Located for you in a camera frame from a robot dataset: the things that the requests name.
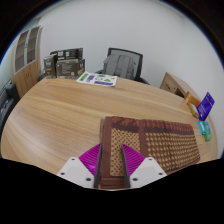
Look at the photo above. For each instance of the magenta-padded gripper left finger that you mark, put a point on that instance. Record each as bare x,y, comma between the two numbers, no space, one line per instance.
75,170

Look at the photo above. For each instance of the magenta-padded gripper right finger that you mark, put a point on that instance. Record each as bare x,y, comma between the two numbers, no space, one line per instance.
148,170

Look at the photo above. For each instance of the small blue box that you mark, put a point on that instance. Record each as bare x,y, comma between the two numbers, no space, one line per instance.
201,127

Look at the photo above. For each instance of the small green box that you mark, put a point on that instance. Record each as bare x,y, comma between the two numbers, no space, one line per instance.
208,130

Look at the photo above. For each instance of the yellow flat packet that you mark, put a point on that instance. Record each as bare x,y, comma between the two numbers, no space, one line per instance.
193,110

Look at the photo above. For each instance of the orange box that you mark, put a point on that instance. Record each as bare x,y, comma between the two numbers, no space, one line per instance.
191,98

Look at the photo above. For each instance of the purple upright box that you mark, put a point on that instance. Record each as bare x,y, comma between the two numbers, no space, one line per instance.
205,106

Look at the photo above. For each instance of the wooden side desk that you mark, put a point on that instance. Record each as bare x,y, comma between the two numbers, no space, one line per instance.
171,85

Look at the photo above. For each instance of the white sheet with coloured prints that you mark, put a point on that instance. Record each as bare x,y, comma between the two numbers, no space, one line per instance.
96,79

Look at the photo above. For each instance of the black sofa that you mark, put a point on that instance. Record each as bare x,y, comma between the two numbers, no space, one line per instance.
6,103

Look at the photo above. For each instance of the large brown printed cardboard box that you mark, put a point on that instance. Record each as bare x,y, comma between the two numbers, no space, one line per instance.
68,69

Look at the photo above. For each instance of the wooden cabinet with glass doors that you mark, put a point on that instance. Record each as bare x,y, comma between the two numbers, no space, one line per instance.
28,75

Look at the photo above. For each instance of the small brown cardboard box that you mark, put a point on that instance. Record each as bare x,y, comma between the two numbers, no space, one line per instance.
49,66

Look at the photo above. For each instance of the grey backpack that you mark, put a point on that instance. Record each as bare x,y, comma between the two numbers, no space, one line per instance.
119,66

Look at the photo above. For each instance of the black mesh office chair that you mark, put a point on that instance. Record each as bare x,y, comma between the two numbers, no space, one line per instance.
139,58

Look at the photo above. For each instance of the dark printed cardboard box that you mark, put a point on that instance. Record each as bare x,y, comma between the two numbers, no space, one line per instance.
68,54

